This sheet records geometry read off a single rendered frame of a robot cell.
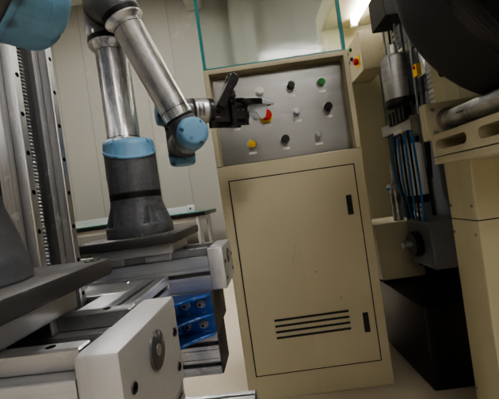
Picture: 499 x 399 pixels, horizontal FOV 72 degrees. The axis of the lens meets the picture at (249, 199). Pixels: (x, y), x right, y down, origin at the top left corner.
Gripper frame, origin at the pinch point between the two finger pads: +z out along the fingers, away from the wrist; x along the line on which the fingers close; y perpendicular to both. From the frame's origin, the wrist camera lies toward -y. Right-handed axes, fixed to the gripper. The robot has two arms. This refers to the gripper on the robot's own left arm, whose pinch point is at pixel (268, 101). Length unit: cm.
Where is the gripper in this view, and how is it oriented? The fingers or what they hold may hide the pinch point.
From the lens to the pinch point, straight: 114.4
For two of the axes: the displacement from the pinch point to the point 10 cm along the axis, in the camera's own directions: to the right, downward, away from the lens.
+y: 0.9, 9.9, 1.3
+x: 3.9, 0.8, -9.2
